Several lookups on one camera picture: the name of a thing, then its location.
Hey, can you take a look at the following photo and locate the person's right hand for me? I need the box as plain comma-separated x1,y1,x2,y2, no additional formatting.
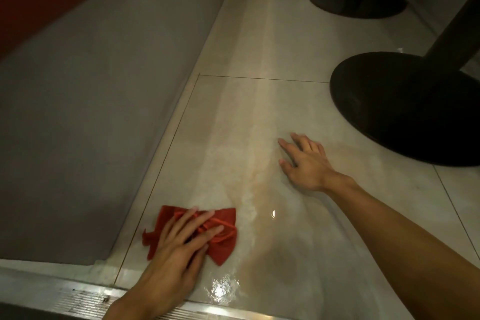
277,132,339,194

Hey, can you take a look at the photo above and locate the person's left hand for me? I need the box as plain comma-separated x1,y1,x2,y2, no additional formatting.
138,206,225,310

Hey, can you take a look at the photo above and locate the red cloth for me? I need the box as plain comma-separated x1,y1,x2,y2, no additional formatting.
141,205,238,267

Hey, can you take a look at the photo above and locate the person's right forearm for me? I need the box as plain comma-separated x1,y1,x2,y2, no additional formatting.
324,171,480,320

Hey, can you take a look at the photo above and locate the beige tiled floor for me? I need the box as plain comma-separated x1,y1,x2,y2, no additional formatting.
0,0,480,320

